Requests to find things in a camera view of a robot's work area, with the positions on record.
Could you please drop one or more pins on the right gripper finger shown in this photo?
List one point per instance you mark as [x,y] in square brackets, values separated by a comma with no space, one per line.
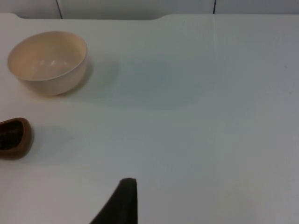
[123,205]

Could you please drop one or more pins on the dark brown wooden cup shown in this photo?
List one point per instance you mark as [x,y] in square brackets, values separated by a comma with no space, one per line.
[26,140]

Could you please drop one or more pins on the coffee beans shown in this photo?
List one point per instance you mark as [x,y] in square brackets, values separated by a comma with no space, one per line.
[10,135]

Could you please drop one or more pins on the pale wooden bowl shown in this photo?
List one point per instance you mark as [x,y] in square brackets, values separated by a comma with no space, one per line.
[58,79]

